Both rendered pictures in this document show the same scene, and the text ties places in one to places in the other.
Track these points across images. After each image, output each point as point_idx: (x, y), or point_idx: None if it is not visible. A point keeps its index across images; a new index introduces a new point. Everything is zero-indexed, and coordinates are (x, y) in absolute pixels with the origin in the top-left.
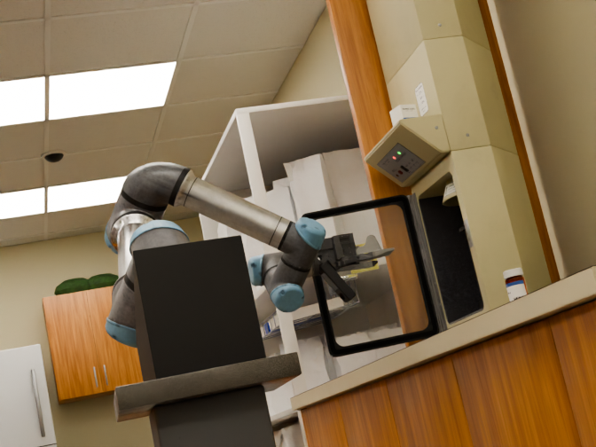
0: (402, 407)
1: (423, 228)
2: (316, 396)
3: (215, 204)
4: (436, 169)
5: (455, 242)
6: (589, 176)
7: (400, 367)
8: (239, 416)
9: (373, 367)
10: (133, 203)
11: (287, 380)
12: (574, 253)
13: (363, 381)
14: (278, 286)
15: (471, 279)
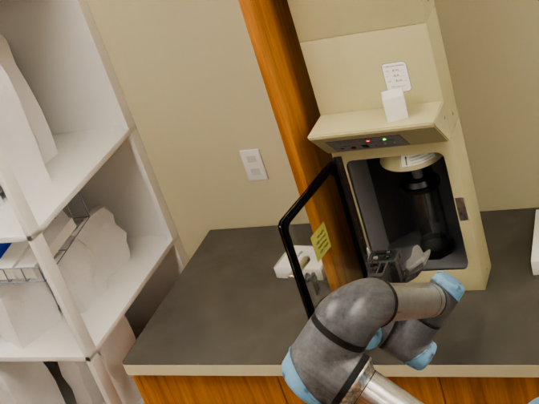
0: (473, 393)
1: (350, 190)
2: (230, 371)
3: (411, 308)
4: (407, 146)
5: (366, 191)
6: None
7: (522, 376)
8: None
9: (443, 369)
10: (358, 351)
11: None
12: None
13: (402, 375)
14: (426, 351)
15: (377, 221)
